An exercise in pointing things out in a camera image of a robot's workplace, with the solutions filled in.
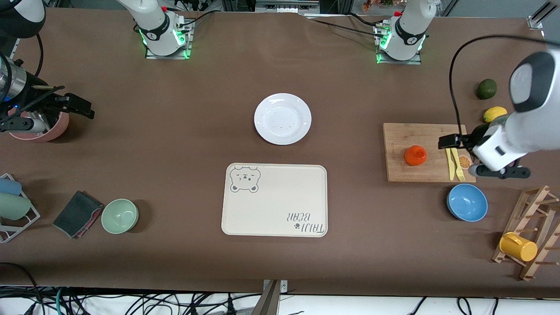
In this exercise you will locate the cream tray with bear print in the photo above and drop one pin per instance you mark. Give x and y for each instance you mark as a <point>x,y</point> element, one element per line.
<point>280,197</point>

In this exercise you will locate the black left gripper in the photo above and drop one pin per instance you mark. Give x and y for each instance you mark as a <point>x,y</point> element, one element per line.
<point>474,136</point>

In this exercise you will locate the yellow plastic knife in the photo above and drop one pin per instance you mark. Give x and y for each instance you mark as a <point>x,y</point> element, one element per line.
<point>450,168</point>

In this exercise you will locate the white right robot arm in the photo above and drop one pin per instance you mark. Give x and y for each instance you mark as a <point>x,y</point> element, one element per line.
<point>153,26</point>

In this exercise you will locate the yellow mug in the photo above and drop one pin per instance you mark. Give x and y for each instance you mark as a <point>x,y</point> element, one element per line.
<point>518,247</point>

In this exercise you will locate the yellow lemon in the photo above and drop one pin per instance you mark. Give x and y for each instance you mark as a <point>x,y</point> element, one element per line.
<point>495,114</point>

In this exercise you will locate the aluminium frame rail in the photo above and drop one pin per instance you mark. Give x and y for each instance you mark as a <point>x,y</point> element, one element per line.
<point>284,5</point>

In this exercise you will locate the blue bowl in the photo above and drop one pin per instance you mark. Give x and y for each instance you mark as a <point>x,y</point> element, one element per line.
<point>467,202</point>

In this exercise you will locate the dark grey folded cloth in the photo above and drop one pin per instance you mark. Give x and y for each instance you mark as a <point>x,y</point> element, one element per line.
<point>76,214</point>

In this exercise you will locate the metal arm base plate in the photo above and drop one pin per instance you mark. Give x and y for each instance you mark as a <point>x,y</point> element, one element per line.
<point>168,57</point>
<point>398,62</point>

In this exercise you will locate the orange fruit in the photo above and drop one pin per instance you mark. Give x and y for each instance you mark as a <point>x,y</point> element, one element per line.
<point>414,155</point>

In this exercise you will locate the aluminium mount post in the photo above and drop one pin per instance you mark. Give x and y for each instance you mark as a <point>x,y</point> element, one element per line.
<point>272,302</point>

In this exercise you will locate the pale green cup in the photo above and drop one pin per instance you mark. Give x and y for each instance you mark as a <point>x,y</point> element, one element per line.
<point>13,206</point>

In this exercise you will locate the pink bowl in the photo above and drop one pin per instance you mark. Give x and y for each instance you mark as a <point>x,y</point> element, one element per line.
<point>52,131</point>

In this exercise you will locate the wooden cutting board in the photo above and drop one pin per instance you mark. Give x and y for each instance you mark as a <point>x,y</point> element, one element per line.
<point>402,135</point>

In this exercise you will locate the aluminium corner profile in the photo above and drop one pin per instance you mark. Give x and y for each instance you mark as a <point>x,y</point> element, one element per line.
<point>540,15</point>

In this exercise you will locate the pale green bowl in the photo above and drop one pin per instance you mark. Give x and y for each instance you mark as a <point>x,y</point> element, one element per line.
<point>120,216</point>

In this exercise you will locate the wooden mug rack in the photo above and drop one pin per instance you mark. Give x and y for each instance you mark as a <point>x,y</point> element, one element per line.
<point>531,205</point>

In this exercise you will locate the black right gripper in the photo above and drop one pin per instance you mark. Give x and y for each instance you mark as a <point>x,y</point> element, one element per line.
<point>31,92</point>

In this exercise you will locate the white round plate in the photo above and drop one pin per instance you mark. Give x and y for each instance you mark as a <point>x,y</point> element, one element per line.
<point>282,119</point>

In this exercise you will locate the dark green lime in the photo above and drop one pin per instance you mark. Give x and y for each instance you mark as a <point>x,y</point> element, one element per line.
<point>486,89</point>

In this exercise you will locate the small orange slice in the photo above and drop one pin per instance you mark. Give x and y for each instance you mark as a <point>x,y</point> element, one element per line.
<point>464,162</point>

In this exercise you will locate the light blue cup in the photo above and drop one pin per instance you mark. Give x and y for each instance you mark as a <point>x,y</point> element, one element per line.
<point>8,187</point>

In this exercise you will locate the yellow plastic fork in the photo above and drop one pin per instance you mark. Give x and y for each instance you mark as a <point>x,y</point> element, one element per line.
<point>458,168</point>

